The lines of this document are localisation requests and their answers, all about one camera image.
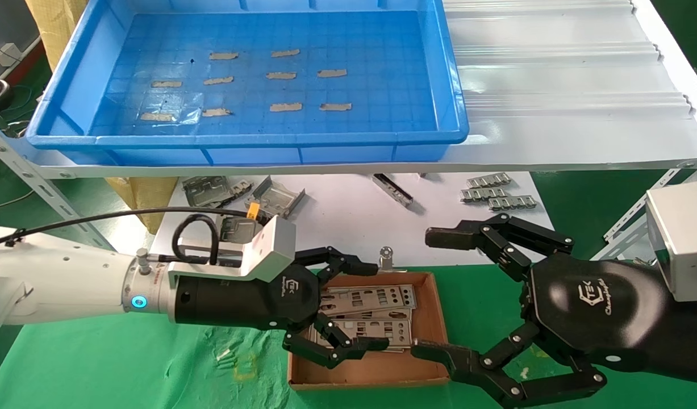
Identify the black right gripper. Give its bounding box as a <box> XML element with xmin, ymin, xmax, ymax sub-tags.
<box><xmin>411</xmin><ymin>213</ymin><xmax>697</xmax><ymax>409</ymax></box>

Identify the white slotted steel shelf leg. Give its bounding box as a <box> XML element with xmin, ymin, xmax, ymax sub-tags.
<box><xmin>603</xmin><ymin>169</ymin><xmax>697</xmax><ymax>262</ymax></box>
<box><xmin>0</xmin><ymin>116</ymin><xmax>113</xmax><ymax>251</ymax></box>

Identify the dark metal rail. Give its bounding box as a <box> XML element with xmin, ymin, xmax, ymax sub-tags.
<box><xmin>372</xmin><ymin>174</ymin><xmax>414</xmax><ymax>208</ymax></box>

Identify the white lower board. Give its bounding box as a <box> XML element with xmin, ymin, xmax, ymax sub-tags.
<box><xmin>144</xmin><ymin>172</ymin><xmax>564</xmax><ymax>272</ymax></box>

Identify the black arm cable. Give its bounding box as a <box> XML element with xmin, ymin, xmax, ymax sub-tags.
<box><xmin>0</xmin><ymin>204</ymin><xmax>261</xmax><ymax>268</ymax></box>

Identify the silver connector strip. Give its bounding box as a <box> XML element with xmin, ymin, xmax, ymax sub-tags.
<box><xmin>460</xmin><ymin>187</ymin><xmax>508</xmax><ymax>203</ymax></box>
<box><xmin>488</xmin><ymin>195</ymin><xmax>539</xmax><ymax>212</ymax></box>
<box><xmin>467</xmin><ymin>173</ymin><xmax>512</xmax><ymax>189</ymax></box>

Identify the blue plastic tray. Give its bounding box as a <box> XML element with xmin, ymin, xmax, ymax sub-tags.
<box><xmin>26</xmin><ymin>0</ymin><xmax>469</xmax><ymax>166</ymax></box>

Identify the clear plastic film patch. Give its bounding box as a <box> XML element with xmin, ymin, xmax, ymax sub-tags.
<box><xmin>138</xmin><ymin>91</ymin><xmax>204</xmax><ymax>126</ymax></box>

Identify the shallow cardboard box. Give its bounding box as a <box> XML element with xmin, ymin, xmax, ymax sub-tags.
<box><xmin>287</xmin><ymin>272</ymin><xmax>454</xmax><ymax>391</ymax></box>

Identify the grey folded metal bracket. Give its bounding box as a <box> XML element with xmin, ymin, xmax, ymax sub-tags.
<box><xmin>182</xmin><ymin>176</ymin><xmax>235</xmax><ymax>212</ymax></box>

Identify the green table cloth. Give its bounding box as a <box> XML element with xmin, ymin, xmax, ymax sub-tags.
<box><xmin>0</xmin><ymin>267</ymin><xmax>697</xmax><ymax>409</ymax></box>

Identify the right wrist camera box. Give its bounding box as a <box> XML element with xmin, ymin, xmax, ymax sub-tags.
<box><xmin>645</xmin><ymin>181</ymin><xmax>697</xmax><ymax>303</ymax></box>

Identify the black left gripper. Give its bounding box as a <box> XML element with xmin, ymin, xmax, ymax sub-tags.
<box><xmin>172</xmin><ymin>246</ymin><xmax>390</xmax><ymax>370</ymax></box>

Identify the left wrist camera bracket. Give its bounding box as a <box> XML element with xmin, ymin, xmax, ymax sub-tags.
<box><xmin>168</xmin><ymin>215</ymin><xmax>297</xmax><ymax>282</ymax></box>

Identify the grey stamped metal plate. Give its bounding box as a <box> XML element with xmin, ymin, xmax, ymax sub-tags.
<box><xmin>220</xmin><ymin>216</ymin><xmax>264</xmax><ymax>245</ymax></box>

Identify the grey metal tray part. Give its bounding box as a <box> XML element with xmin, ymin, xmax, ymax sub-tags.
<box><xmin>244</xmin><ymin>176</ymin><xmax>306</xmax><ymax>219</ymax></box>

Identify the yellow woven sack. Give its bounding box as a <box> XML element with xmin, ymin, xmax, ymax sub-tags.
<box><xmin>26</xmin><ymin>0</ymin><xmax>180</xmax><ymax>235</ymax></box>

